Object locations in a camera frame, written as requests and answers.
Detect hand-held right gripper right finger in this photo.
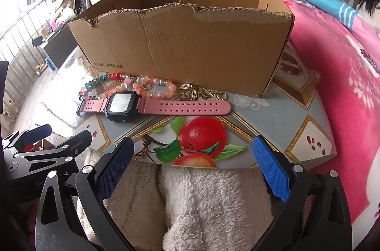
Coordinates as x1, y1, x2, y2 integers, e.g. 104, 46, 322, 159
252, 135, 352, 251

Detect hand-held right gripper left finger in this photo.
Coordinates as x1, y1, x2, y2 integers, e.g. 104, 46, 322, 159
35, 136, 135, 251

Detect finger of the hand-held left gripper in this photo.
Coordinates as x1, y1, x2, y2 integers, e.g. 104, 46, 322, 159
6, 130, 92, 181
2, 124, 53, 150

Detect green red bead bracelet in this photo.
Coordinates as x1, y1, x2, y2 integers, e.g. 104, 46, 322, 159
79, 73, 131, 100

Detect pink digital watch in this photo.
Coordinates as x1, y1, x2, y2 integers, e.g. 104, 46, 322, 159
76, 91, 232, 123

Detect pink orange bead bracelet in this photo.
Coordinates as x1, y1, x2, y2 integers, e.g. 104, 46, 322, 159
99, 76, 178, 100

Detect gold butterfly chain bracelet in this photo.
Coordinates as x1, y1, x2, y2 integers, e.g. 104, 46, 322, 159
178, 86, 228, 101

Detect brown cardboard box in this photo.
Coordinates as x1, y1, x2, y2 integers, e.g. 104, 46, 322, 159
68, 0, 295, 98

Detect grey drawer cabinet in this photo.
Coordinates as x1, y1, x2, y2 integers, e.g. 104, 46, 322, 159
0, 31, 57, 133

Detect white fleece clothing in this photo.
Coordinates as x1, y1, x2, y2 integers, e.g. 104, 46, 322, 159
76, 147, 275, 251

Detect black side table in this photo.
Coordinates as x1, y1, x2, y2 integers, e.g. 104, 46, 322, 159
44, 28, 79, 69

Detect pink floral blanket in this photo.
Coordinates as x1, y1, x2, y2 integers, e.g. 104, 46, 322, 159
233, 0, 380, 251

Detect black fuzzy object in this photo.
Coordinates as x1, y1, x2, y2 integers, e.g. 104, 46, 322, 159
356, 0, 380, 29

